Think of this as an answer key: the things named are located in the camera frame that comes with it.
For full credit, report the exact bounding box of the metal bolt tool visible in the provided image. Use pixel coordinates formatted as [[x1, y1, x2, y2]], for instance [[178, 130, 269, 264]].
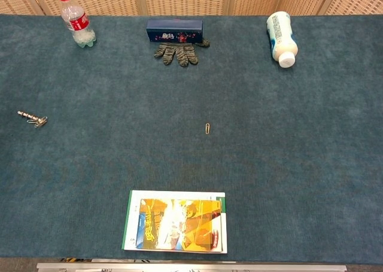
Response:
[[17, 110, 41, 125]]

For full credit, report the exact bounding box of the white green book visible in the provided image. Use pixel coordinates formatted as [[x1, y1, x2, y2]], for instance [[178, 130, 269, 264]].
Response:
[[121, 189, 228, 254]]

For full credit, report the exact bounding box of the grey knit work glove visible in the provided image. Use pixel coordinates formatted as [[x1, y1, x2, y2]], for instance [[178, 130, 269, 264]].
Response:
[[153, 38, 211, 68]]

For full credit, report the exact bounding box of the blue rectangular box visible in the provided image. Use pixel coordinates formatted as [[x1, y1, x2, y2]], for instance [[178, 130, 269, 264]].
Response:
[[145, 19, 205, 43]]

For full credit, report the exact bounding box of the yellow cover book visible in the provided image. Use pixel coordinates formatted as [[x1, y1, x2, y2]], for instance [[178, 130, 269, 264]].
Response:
[[135, 198, 224, 252]]

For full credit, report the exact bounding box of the white lotion bottle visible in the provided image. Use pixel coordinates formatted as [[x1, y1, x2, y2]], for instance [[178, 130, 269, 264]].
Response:
[[266, 11, 300, 69]]

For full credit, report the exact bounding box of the clear bottle red label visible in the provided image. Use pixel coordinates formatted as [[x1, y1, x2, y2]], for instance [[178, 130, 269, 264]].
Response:
[[56, 0, 98, 49]]

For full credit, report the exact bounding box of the aluminium profile rail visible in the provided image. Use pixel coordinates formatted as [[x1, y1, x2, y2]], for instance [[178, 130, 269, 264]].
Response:
[[36, 262, 348, 272]]

